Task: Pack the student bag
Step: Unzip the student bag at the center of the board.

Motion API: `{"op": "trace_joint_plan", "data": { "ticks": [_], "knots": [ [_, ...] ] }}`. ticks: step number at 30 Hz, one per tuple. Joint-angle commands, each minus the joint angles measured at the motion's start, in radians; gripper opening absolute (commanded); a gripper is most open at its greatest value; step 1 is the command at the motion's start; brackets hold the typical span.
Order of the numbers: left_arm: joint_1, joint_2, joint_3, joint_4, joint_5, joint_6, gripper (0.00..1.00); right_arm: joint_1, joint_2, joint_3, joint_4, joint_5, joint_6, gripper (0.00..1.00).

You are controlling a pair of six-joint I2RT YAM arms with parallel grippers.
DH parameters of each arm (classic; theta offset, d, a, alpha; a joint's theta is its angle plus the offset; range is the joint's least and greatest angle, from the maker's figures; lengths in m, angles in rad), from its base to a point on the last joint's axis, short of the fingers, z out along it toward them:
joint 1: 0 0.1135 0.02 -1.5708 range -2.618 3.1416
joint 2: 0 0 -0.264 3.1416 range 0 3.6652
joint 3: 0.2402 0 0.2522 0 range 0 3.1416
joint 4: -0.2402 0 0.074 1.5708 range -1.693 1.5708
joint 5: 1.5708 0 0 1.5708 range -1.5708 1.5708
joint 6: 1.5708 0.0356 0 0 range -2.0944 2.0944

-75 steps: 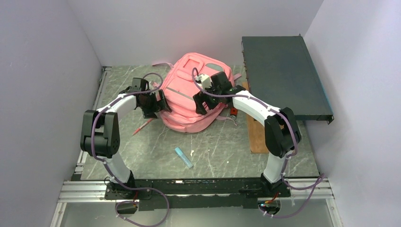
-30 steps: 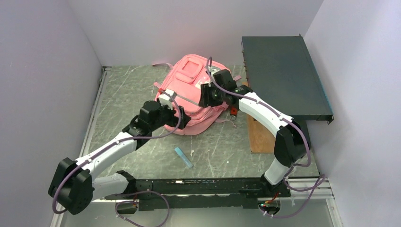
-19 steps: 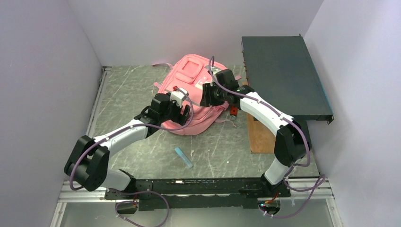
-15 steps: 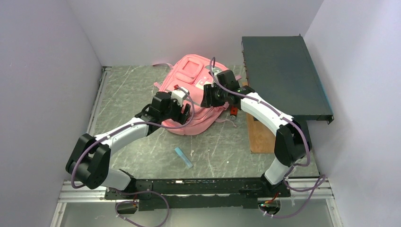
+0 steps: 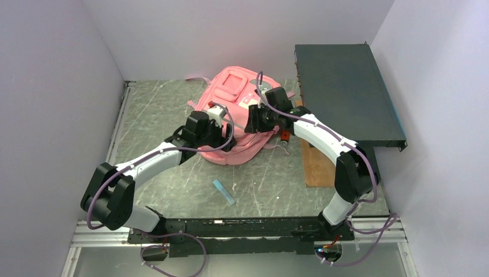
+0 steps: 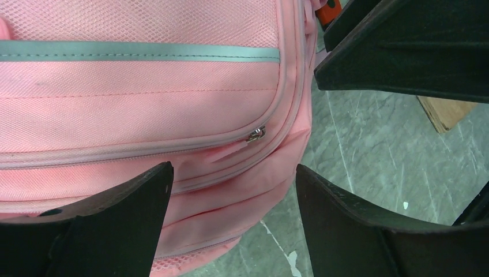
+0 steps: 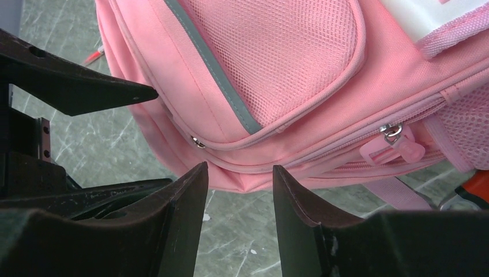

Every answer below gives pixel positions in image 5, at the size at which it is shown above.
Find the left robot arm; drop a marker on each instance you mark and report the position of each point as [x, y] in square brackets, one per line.
[109, 198]

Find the red handled wrench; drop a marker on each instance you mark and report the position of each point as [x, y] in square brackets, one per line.
[284, 138]

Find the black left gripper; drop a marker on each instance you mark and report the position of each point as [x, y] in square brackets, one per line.
[221, 140]

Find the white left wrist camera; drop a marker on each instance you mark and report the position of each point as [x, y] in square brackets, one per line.
[217, 112]

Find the wooden board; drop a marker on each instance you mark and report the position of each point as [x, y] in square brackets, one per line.
[319, 171]

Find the dark green metal box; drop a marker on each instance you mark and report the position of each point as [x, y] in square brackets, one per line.
[341, 84]

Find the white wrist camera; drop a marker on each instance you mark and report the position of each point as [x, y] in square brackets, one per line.
[217, 112]
[264, 87]

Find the light blue eraser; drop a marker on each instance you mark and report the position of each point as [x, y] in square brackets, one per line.
[219, 186]

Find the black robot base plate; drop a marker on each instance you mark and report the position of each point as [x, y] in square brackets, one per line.
[300, 235]

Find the pink student backpack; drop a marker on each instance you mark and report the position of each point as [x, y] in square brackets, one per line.
[235, 88]

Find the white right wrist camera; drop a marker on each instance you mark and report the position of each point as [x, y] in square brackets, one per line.
[264, 87]

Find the aluminium frame rail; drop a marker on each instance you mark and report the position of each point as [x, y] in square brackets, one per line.
[366, 231]

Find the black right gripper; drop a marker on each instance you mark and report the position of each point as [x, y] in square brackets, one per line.
[254, 124]

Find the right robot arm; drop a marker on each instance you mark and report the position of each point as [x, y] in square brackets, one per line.
[354, 177]

